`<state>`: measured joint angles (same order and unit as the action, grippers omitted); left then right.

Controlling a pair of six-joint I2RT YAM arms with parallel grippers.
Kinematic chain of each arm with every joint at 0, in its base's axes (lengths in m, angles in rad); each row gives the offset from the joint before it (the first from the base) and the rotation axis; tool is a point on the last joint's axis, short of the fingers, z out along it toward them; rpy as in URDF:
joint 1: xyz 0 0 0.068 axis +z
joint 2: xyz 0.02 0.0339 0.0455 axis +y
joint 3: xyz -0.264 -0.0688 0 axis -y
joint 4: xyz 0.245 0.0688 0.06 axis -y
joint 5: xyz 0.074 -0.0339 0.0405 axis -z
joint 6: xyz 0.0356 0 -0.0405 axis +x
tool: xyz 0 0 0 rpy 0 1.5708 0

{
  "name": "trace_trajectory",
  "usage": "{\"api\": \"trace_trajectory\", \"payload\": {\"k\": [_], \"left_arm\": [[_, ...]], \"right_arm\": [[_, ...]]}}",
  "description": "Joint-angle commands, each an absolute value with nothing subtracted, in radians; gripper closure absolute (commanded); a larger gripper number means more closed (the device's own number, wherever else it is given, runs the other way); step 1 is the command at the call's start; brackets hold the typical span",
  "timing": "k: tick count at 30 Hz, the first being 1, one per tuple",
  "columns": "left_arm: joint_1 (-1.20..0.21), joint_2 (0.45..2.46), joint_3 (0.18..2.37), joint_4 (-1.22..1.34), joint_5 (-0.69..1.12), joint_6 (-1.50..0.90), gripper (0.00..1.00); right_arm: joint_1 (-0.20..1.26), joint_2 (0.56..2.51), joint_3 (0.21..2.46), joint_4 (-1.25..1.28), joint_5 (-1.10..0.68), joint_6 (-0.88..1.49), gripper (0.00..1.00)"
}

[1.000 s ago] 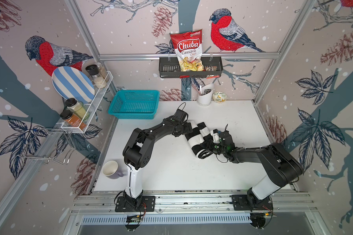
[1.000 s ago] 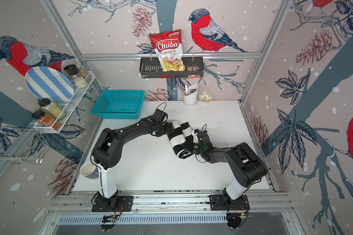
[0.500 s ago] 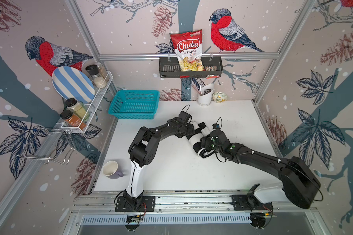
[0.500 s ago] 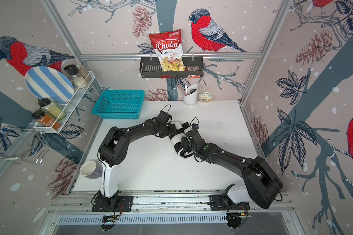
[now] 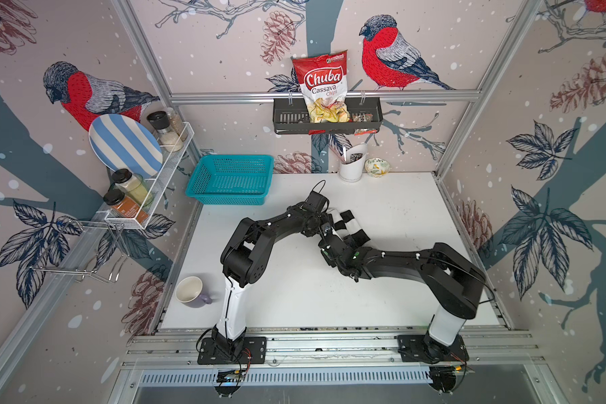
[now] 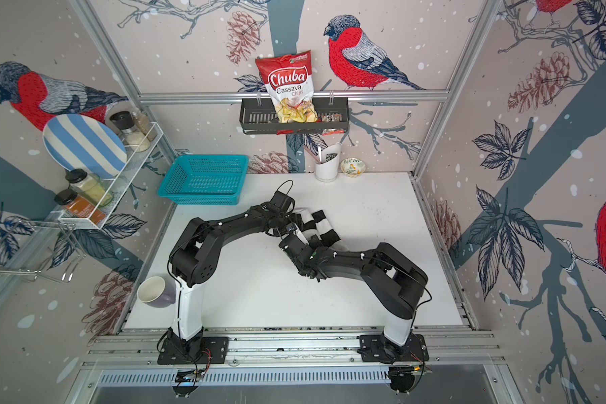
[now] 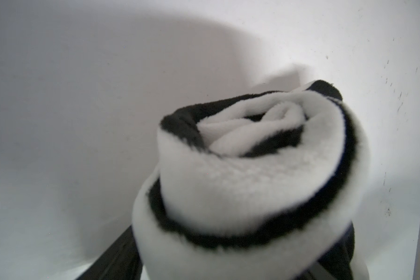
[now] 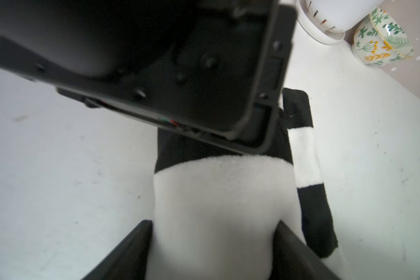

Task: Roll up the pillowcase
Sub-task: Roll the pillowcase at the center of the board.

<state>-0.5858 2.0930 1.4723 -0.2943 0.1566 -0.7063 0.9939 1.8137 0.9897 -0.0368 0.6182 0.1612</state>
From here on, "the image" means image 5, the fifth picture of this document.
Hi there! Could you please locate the black white striped pillowcase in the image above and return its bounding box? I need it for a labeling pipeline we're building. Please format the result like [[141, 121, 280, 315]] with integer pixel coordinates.
[[328, 209, 370, 248]]

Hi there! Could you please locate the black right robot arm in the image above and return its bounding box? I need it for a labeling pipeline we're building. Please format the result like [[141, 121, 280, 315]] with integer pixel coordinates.
[[319, 232, 486, 350]]

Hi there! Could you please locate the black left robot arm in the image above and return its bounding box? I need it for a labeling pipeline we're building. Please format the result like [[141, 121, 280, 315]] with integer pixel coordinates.
[[212, 202, 329, 355]]

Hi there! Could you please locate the white utensil holder cup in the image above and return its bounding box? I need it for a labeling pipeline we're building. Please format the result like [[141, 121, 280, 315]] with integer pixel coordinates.
[[338, 143, 368, 183]]

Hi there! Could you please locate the small floral ceramic bowl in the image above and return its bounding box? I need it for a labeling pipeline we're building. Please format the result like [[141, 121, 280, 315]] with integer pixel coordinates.
[[365, 158, 391, 178]]

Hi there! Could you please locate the teal plastic basket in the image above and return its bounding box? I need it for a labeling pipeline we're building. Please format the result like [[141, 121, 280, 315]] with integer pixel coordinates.
[[185, 154, 274, 205]]

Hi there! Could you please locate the lavender ceramic mug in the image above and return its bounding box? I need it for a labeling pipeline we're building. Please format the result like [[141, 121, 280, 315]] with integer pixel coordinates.
[[175, 276, 212, 307]]

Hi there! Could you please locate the red Chuba cassava chips bag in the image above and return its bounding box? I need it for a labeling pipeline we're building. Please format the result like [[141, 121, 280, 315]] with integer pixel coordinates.
[[293, 50, 350, 124]]

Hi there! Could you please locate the clear glass spice shaker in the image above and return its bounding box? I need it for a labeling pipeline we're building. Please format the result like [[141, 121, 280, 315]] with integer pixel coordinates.
[[165, 108, 188, 141]]

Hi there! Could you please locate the yellow spice jar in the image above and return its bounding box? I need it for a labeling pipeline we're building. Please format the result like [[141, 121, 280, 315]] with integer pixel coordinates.
[[111, 168, 153, 207]]

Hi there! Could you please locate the black lid salt shaker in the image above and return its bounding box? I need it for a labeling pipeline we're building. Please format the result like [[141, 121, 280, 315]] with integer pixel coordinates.
[[146, 110, 183, 152]]

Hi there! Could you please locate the orange spice jar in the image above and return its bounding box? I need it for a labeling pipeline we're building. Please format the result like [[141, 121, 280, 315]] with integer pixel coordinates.
[[103, 189, 149, 225]]

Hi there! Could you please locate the blue white striped plate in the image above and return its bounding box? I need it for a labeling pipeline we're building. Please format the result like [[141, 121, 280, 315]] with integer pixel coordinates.
[[89, 114, 163, 178]]

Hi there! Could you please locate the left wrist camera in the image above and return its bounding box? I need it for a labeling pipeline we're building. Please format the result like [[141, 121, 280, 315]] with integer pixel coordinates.
[[303, 191, 329, 213]]

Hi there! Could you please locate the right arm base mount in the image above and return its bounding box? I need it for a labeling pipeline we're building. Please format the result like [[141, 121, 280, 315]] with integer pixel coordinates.
[[397, 333, 470, 365]]

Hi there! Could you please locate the black wall-mounted wire shelf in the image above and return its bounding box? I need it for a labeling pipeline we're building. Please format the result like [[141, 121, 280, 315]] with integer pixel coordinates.
[[273, 98, 383, 135]]

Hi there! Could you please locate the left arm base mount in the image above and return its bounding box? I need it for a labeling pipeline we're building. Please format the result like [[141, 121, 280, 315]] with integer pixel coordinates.
[[196, 328, 267, 365]]

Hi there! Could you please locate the white wire wall rack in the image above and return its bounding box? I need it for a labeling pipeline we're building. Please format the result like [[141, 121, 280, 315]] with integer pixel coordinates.
[[77, 120, 195, 232]]

